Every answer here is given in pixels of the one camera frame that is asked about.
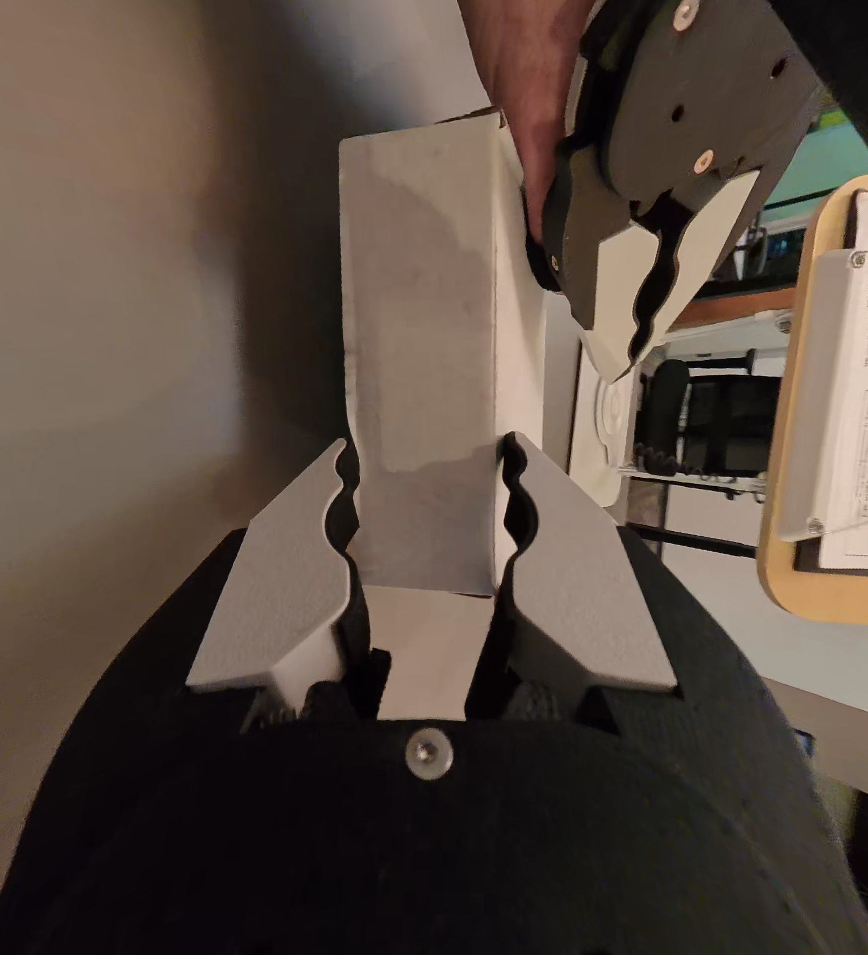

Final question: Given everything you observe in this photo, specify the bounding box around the person's left forearm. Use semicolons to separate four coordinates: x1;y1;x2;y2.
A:
768;0;868;204

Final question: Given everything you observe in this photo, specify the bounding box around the clear acrylic sheet holder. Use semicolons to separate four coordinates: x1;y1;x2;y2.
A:
775;248;868;543

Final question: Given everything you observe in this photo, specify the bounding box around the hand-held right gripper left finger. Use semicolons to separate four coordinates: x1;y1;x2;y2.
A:
186;439;372;711

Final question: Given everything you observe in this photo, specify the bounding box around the person's left hand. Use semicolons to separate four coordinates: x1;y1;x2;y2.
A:
456;0;600;241

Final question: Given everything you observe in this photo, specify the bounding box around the wooden sign board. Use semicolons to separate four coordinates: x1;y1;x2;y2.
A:
755;172;868;629

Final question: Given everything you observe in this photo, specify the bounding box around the white cardboard box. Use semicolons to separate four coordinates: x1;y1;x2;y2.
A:
338;104;556;599

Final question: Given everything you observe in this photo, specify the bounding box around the white rounded panel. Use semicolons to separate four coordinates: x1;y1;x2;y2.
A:
567;336;638;510

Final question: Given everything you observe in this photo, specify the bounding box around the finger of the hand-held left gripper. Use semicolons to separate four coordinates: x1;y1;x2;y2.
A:
630;169;765;368
579;226;660;383

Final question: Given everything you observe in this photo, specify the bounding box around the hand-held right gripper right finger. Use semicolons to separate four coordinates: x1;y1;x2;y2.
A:
496;431;678;711

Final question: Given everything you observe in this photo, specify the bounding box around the black office chair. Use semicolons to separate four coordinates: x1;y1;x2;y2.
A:
637;357;783;480

